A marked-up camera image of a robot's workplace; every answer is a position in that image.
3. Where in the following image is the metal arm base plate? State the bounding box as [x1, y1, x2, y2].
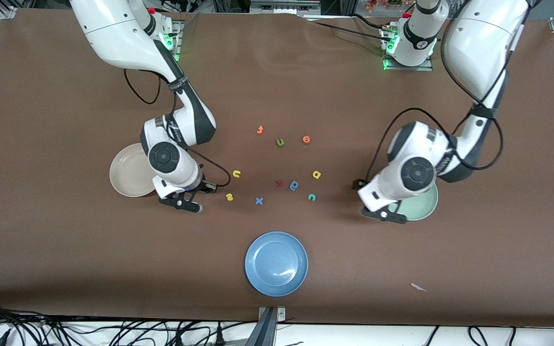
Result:
[382, 28, 434, 72]
[162, 20, 183, 64]

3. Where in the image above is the grey metal frame box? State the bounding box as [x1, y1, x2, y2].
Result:
[250, 0, 322, 15]

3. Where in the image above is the small metal bracket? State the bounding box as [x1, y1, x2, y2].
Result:
[258, 307, 286, 321]

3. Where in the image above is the pale green plate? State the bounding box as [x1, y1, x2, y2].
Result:
[388, 180, 439, 222]

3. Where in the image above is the blue plate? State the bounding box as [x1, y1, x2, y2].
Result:
[245, 232, 309, 297]

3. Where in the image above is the thin black table cable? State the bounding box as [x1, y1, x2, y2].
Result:
[304, 13, 387, 41]

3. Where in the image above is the black camera pole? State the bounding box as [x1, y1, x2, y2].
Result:
[245, 308, 277, 346]

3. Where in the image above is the brown table cover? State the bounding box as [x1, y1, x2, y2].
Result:
[0, 9, 554, 328]

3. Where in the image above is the beige brown plate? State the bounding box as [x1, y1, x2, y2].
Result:
[109, 143, 157, 198]

